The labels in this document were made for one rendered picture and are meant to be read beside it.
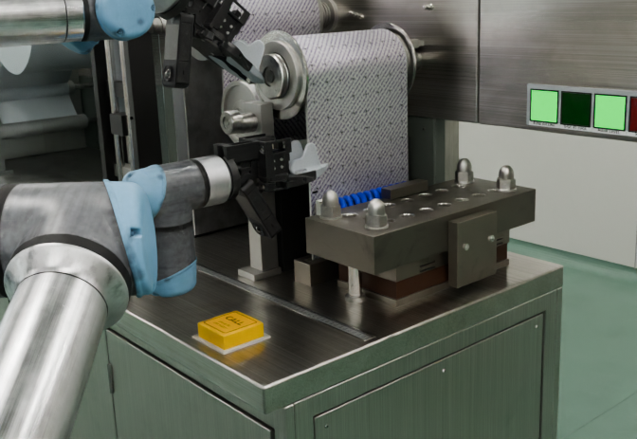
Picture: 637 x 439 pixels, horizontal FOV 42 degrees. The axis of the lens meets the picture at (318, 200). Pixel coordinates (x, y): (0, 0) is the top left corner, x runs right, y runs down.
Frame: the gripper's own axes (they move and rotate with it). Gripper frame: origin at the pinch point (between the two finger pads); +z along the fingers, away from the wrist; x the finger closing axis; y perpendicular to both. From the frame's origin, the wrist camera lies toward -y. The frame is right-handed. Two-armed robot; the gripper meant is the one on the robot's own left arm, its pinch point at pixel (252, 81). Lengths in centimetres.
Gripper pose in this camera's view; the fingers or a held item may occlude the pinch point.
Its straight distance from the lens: 138.3
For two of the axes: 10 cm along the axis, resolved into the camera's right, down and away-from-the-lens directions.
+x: -6.5, -1.6, 7.4
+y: 4.5, -8.7, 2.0
